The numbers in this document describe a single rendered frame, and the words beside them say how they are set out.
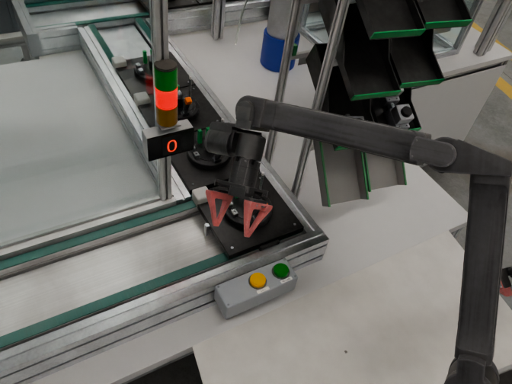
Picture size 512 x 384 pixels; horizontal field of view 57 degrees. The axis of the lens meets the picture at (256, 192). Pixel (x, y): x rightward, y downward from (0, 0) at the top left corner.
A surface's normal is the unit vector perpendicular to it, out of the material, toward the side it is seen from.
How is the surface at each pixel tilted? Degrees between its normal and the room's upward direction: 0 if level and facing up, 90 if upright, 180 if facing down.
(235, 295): 0
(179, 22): 90
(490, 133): 0
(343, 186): 45
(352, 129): 55
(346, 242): 0
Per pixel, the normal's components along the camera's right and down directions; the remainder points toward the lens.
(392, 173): 0.31, 0.02
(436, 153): -0.51, 0.06
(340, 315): 0.11, -0.69
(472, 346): -0.53, -0.17
